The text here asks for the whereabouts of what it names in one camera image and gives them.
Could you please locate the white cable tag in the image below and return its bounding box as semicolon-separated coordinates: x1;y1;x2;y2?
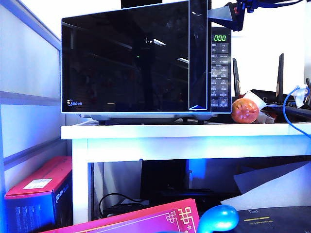
294;84;311;109

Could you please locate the orange fruit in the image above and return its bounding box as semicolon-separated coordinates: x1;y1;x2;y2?
230;98;259;124

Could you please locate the pink gift box gold pattern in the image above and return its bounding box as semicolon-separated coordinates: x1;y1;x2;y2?
41;198;200;233

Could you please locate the red and blue router box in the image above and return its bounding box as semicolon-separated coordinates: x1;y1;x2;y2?
4;156;73;233

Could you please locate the black router with antennas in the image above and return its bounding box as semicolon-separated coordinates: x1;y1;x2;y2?
232;53;311;123

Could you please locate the black computer tower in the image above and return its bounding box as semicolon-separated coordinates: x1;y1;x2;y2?
140;159;188;202

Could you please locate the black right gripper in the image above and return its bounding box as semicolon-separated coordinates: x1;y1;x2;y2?
207;0;255;32

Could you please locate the white paper cup blue print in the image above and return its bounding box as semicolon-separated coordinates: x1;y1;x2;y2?
239;91;267;112

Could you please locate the black glass microwave door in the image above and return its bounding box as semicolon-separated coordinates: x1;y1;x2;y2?
60;0;212;114

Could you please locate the glossy blue rounded object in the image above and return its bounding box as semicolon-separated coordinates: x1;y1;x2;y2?
197;204;240;233

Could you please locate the blue robot arm cable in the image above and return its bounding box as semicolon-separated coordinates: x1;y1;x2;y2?
240;0;301;12

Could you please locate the grey blue sheet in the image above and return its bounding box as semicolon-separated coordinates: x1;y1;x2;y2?
233;161;311;195

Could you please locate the white foam sheet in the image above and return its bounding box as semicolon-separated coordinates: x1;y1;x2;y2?
220;169;311;212

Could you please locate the white office partition panel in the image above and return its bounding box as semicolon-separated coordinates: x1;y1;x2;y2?
0;0;66;233

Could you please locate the black power cable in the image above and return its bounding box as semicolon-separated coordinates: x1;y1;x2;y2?
98;192;148;219

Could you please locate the black box with gold print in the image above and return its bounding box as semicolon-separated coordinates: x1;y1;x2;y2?
234;206;311;233

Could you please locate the red and white crumpled packet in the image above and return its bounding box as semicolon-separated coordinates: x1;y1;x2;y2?
257;110;277;124

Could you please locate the blue ethernet cable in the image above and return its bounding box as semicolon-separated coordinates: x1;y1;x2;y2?
282;85;311;138

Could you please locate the white table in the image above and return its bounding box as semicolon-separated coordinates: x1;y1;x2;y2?
60;122;311;225

